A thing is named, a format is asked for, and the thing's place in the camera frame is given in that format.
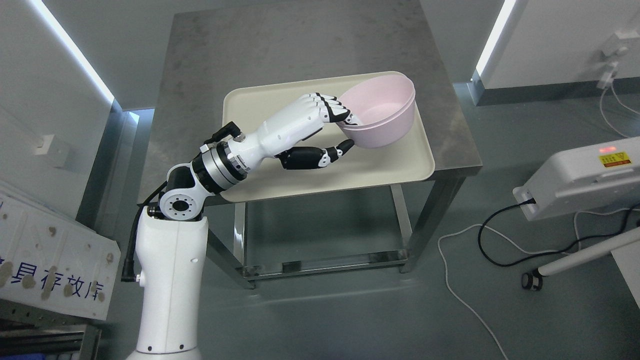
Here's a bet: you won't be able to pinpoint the white stand leg with caster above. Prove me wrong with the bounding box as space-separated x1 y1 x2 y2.
521 227 640 291

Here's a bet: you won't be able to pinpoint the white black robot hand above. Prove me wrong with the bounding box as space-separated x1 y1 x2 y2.
228 93 355 173

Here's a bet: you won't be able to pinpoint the white floor cable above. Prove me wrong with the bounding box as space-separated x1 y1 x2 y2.
437 222 573 360

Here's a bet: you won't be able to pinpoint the white machine on stand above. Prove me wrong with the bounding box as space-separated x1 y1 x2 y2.
512 137 640 221

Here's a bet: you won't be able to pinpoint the white wall socket box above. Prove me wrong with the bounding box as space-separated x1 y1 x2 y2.
34 134 71 168

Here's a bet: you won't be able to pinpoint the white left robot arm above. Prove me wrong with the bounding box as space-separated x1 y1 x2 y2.
121 122 246 360

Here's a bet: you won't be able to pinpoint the stainless steel table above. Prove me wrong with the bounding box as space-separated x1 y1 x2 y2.
138 0 482 273

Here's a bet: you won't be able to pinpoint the white sign board blue letters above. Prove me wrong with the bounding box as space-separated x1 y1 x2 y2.
0 182 121 321

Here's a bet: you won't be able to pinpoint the black power cable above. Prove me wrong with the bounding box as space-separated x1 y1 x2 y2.
477 199 640 268

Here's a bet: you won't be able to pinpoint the pink bowl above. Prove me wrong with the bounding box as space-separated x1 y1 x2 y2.
339 73 416 138
339 96 415 149

